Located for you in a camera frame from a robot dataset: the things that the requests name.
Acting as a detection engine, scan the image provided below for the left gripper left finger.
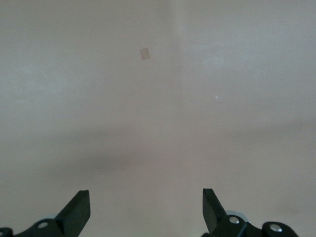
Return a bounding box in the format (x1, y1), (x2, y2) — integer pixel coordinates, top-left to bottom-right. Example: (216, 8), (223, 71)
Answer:
(0, 190), (91, 237)

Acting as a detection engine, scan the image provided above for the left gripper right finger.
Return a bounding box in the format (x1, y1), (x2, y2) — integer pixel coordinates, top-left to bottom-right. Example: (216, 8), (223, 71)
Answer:
(201, 188), (298, 237)

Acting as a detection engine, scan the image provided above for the square tape patch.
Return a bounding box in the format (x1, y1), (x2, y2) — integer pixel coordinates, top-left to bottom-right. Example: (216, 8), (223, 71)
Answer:
(139, 47), (152, 61)

